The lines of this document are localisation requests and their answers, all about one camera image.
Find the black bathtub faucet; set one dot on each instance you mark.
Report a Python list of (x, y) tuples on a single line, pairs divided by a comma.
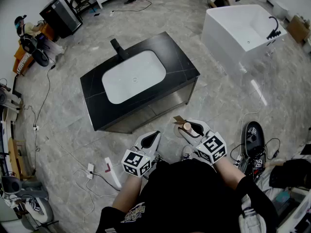
[(274, 31)]

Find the black bag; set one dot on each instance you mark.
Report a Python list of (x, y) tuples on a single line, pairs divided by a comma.
[(291, 173)]

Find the idle dark gripper device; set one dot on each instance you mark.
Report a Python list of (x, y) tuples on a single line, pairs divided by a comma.
[(251, 135)]

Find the long white power strip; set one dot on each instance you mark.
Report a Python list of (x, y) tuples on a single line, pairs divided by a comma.
[(90, 171)]

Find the white bar with red mark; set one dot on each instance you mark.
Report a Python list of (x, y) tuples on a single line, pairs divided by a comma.
[(114, 173)]

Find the black sink faucet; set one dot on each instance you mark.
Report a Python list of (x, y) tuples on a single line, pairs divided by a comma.
[(119, 49)]

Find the white sink basin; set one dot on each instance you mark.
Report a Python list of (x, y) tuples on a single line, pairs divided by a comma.
[(136, 67)]

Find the copper-capped bottle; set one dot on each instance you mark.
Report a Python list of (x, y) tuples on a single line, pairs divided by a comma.
[(187, 126)]

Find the person's white shoe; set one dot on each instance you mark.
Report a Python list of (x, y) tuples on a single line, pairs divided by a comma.
[(187, 153), (157, 158)]

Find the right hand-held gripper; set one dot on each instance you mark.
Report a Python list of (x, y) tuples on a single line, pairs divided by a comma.
[(212, 147)]

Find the black glass-door fridge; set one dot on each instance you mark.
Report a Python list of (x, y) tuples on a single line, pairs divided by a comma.
[(60, 17)]

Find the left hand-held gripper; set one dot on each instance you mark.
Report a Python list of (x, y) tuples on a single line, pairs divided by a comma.
[(136, 163)]

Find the person's black t-shirt torso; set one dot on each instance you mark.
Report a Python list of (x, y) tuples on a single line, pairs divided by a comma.
[(184, 198)]

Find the grey machine with striped cloth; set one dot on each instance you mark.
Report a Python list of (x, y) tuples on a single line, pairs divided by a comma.
[(29, 203)]

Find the black sink counter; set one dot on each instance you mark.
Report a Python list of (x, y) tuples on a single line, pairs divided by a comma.
[(97, 107)]

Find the person's left forearm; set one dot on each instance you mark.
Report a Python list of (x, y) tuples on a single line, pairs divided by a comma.
[(126, 193)]

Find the person's right forearm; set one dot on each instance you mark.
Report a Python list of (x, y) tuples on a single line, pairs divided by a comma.
[(229, 172)]

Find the small white power strip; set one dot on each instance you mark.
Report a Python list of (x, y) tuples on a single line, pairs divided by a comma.
[(36, 128)]

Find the black oval case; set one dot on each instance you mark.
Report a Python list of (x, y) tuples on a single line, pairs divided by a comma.
[(260, 139)]

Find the white bathtub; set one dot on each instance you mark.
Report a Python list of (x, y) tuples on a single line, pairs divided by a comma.
[(218, 28)]

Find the person's left white shoe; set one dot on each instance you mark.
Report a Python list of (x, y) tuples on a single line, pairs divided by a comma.
[(157, 158)]

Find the wooden chair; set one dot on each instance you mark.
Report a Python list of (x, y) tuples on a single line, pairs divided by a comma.
[(17, 159)]

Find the orange wooden desk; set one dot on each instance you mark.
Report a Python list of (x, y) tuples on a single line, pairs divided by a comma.
[(19, 59)]

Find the cardboard box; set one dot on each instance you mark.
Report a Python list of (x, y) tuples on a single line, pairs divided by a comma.
[(297, 28)]

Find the grey vanity cabinet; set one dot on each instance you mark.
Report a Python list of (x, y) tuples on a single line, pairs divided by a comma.
[(155, 109)]

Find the brown cardboard piece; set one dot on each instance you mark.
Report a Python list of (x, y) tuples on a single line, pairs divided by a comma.
[(178, 120)]

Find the person's right white shoe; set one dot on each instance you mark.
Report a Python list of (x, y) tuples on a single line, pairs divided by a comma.
[(187, 153)]

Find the dark wicker chair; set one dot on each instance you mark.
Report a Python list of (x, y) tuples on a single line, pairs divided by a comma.
[(80, 1)]

